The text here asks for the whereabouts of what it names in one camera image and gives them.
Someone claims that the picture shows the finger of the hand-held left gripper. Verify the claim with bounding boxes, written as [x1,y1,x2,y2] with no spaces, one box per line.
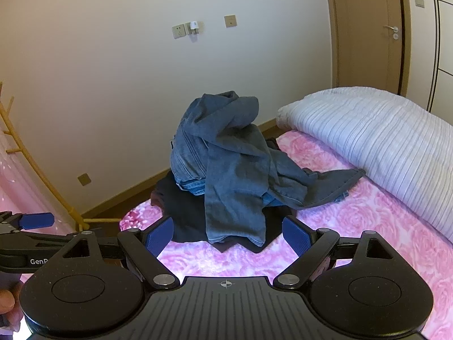
[0,211,55,234]

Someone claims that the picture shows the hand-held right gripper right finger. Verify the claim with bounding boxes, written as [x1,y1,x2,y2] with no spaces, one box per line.
[272,216,393,289]

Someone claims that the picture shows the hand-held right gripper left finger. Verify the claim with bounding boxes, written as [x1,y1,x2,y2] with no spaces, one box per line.
[62,216,181,289]

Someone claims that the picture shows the grey jeans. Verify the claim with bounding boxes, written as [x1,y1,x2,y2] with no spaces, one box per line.
[170,91,367,246]

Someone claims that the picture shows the person's left hand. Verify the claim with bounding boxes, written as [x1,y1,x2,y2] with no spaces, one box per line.
[0,288,16,315]

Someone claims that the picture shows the black garment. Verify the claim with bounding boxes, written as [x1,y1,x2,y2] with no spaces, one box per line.
[150,137,321,254]

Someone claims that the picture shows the pink cloth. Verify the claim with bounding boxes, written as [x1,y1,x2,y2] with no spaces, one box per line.
[0,131,76,234]

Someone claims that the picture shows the bamboo rack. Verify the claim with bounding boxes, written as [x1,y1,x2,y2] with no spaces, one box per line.
[0,81,123,232]

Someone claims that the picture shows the blue jeans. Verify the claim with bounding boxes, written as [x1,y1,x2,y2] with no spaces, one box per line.
[173,177,349,208]

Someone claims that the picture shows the white striped duvet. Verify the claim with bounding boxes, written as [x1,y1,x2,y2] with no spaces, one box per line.
[275,87,453,245]

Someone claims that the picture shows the brown wooden door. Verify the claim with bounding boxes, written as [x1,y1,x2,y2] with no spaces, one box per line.
[324,0,411,98]

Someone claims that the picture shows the white wardrobe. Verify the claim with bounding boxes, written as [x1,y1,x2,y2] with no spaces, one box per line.
[405,0,453,124]

